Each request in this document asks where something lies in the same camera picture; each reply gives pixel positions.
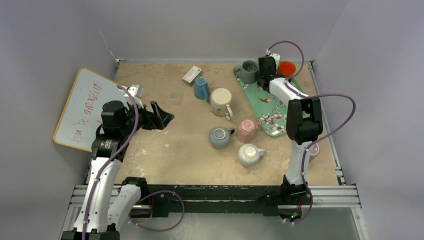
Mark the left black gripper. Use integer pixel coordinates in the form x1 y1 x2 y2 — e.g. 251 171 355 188
120 100 173 136

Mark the orange mug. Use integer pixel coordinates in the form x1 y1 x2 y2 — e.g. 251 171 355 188
277 61 297 77

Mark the grey mug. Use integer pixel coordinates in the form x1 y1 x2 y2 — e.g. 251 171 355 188
233 60 259 84

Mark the blue mug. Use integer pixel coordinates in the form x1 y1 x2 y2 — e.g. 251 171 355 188
194 77 210 103

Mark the cream white mug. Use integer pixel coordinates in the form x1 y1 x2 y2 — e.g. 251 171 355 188
210 88 233 121

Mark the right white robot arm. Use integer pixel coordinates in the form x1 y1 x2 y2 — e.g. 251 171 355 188
257 55 323 204

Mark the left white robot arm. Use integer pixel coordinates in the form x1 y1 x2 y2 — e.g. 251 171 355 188
61 100 175 240

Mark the blue-grey round mug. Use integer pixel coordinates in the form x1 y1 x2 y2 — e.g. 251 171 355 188
208 126 235 150

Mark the pink faceted mug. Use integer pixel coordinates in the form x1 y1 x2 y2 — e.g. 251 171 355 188
236 119 261 144

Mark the pale speckled mug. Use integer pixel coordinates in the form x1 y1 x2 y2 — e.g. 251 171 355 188
238 143 267 167

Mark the green floral tray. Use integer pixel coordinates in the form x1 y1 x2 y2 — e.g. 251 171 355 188
233 65 288 137

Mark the white red small box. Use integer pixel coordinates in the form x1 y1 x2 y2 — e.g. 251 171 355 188
182 66 203 86

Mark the whiteboard with red writing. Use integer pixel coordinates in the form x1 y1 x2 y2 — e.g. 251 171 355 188
53 67 127 152

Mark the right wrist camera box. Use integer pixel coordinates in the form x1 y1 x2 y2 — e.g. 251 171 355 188
265 49 281 67

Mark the mauve mug with black handle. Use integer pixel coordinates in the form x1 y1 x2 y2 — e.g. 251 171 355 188
309 143 320 162

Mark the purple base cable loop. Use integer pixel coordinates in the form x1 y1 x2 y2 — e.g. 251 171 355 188
127 190 185 234

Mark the black base frame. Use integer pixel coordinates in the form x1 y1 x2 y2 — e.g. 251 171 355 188
69 183 362 221

